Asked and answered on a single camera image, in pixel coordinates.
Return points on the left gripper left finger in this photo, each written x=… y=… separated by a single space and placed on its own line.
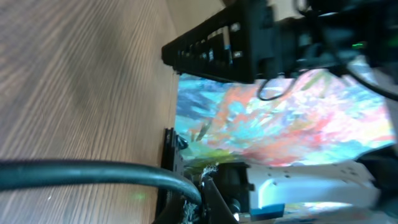
x=175 y=201

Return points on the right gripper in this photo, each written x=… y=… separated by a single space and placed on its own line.
x=307 y=43

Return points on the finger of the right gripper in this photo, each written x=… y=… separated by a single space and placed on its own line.
x=234 y=45

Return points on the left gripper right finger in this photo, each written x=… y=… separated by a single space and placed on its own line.
x=214 y=206

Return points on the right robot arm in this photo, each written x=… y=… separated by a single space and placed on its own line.
x=373 y=28

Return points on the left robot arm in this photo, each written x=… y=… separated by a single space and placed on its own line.
x=362 y=190

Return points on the colourful painted backdrop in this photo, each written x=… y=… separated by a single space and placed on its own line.
x=318 y=119

